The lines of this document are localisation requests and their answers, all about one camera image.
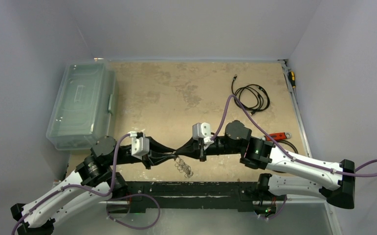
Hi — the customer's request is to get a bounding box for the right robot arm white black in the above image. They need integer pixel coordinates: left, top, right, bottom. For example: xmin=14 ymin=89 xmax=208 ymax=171
xmin=176 ymin=120 xmax=355 ymax=209

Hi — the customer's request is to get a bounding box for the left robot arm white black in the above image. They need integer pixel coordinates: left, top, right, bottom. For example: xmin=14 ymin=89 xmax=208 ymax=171
xmin=11 ymin=132 xmax=175 ymax=235

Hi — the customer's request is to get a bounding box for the clear plastic storage bin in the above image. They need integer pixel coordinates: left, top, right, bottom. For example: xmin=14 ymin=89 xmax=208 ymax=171
xmin=46 ymin=60 xmax=118 ymax=151

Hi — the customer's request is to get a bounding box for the yellow black screwdriver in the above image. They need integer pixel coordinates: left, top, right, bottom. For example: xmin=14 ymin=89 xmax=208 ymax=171
xmin=288 ymin=71 xmax=296 ymax=89

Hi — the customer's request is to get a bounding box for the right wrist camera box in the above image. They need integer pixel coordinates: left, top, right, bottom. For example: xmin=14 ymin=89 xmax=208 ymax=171
xmin=192 ymin=122 xmax=214 ymax=146

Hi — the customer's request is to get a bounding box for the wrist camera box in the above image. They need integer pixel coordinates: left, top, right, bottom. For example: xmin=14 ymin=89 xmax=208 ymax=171
xmin=192 ymin=122 xmax=214 ymax=146
xmin=128 ymin=131 xmax=150 ymax=160

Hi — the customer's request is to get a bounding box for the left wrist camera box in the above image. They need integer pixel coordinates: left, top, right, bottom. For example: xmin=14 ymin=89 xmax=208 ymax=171
xmin=128 ymin=131 xmax=150 ymax=160

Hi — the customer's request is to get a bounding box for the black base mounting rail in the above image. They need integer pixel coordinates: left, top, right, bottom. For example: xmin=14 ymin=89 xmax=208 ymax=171
xmin=105 ymin=180 xmax=288 ymax=215

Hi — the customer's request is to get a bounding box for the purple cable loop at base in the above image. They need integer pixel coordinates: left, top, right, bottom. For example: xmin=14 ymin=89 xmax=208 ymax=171
xmin=105 ymin=194 xmax=161 ymax=230

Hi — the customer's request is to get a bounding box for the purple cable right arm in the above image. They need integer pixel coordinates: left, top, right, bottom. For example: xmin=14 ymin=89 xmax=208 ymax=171
xmin=212 ymin=94 xmax=377 ymax=178

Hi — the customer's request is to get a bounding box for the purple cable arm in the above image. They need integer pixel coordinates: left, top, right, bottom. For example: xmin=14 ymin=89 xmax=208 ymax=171
xmin=11 ymin=133 xmax=132 ymax=235
xmin=212 ymin=94 xmax=377 ymax=178

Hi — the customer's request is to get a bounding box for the red handled adjustable wrench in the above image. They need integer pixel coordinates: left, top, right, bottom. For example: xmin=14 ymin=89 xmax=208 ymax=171
xmin=260 ymin=132 xmax=292 ymax=141

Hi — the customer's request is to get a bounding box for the coiled black cable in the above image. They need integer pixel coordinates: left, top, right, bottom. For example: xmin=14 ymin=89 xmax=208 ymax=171
xmin=231 ymin=75 xmax=270 ymax=116

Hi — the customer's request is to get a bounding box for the black cable near wrench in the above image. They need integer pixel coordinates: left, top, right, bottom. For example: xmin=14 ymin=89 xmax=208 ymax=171
xmin=280 ymin=140 xmax=300 ymax=156

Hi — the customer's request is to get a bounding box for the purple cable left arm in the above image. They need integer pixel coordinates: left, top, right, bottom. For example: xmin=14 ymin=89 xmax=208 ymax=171
xmin=11 ymin=133 xmax=132 ymax=235

